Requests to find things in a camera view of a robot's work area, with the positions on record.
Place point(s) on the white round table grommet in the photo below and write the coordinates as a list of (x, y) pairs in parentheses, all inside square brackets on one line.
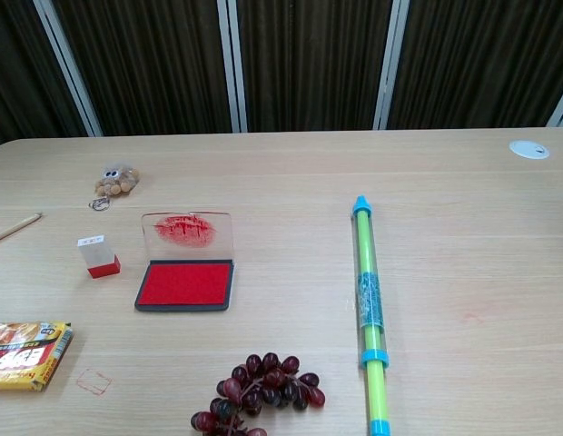
[(529, 150)]

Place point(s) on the green blue water pump toy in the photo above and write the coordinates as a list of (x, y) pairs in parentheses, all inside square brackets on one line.
[(368, 290)]

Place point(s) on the grey partition post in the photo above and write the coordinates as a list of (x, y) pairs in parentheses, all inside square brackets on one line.
[(232, 68), (562, 106), (390, 68), (68, 68)]

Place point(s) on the wooden pencil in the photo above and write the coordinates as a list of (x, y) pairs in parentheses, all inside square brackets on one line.
[(18, 226)]

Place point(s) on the red ink pad clear lid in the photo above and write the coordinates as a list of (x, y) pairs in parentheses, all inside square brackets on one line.
[(186, 286)]

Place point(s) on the yellow curry box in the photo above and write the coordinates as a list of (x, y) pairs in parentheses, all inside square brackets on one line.
[(27, 354)]

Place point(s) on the dark red grape bunch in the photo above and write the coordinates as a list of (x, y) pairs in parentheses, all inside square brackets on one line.
[(268, 386)]

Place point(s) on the white red stamp block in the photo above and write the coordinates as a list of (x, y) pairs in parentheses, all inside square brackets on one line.
[(97, 254)]

